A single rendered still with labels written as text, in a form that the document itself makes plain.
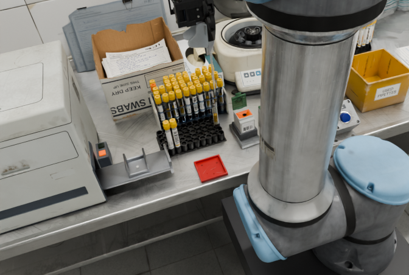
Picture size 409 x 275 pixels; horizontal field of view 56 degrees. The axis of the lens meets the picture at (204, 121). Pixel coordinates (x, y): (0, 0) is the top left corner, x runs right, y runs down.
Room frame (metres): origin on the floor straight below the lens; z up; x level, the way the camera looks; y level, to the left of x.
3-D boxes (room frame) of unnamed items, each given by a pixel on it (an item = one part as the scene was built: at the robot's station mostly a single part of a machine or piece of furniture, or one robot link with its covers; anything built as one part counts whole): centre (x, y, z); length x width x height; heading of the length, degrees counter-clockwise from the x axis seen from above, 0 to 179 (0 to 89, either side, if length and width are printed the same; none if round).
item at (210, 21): (0.76, -0.04, 1.21); 0.05 x 0.02 x 0.09; 13
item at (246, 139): (0.75, -0.10, 0.89); 0.09 x 0.05 x 0.04; 14
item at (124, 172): (0.64, 0.20, 0.92); 0.21 x 0.07 x 0.05; 102
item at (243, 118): (0.75, -0.10, 0.92); 0.05 x 0.04 x 0.06; 14
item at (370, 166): (0.36, -0.23, 1.11); 0.13 x 0.12 x 0.14; 102
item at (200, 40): (0.76, -0.02, 1.17); 0.06 x 0.03 x 0.09; 103
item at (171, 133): (0.76, 0.04, 0.93); 0.17 x 0.09 x 0.11; 102
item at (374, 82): (0.84, -0.48, 0.93); 0.13 x 0.13 x 0.10; 10
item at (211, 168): (0.64, 0.00, 0.88); 0.07 x 0.07 x 0.01; 12
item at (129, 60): (1.05, 0.18, 0.95); 0.29 x 0.25 x 0.15; 12
